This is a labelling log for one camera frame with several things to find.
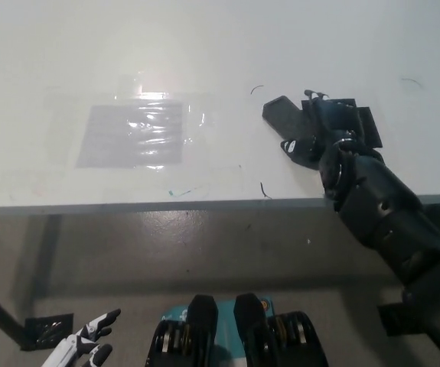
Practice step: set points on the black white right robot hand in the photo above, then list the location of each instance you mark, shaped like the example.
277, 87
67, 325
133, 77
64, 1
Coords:
332, 118

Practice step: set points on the clear plastic film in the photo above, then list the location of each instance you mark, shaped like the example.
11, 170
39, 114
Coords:
196, 122

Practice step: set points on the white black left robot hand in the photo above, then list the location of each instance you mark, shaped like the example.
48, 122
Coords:
89, 336

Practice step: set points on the grey paper sheet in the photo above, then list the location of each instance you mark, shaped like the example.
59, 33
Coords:
128, 137

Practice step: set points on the dark grey whiteboard eraser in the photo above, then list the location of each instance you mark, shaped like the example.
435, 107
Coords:
286, 116

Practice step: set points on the black tape marked spot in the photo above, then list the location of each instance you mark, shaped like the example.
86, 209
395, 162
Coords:
370, 128

